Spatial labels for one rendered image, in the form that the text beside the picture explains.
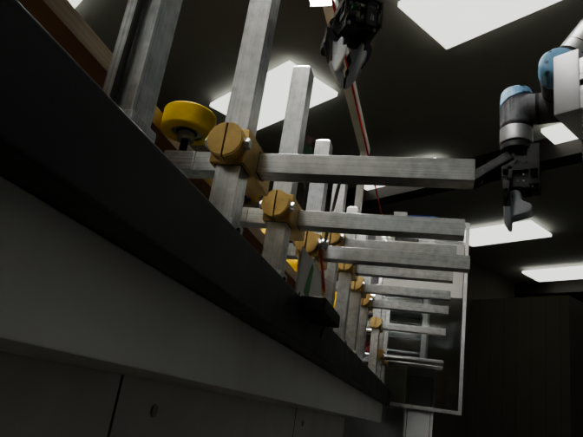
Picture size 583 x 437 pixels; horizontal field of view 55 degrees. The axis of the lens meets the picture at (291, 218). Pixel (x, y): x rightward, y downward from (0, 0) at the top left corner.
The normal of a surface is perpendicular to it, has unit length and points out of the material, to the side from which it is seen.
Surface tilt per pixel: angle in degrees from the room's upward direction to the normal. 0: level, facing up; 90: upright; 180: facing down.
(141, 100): 90
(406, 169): 90
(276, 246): 90
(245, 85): 90
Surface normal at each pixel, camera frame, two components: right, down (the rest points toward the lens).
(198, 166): -0.22, -0.35
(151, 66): 0.96, 0.06
